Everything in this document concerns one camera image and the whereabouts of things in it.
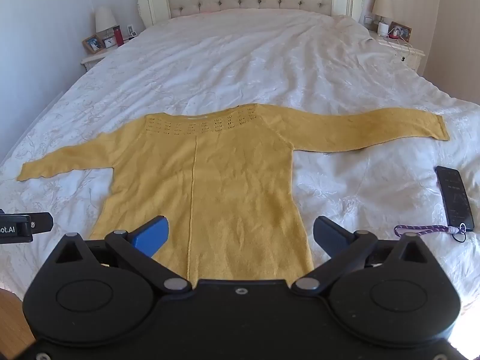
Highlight cream nightstand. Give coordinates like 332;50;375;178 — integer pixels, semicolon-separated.
369;30;427;70
80;44;115;73

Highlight white charging cable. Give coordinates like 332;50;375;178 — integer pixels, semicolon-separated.
388;26;416;61

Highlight cream table lamp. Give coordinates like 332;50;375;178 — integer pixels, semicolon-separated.
94;6;117;40
372;0;394;27

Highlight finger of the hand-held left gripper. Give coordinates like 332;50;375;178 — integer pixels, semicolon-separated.
28;212;54;234

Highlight wooden photo frame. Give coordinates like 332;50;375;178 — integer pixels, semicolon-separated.
388;22;412;43
82;34;106;55

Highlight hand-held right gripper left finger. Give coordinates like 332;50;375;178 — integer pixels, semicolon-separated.
55;215;193;292

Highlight purple lanyard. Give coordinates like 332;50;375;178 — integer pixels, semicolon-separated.
394;224;468;243

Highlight yellow knit sweater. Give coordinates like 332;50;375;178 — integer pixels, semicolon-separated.
17;104;451;282

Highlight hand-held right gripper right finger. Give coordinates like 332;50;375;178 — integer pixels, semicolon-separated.
292;215;430;296

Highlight white embroidered bedspread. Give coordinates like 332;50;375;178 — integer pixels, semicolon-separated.
0;7;480;316

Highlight black smartphone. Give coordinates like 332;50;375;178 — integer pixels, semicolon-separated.
435;166;475;232

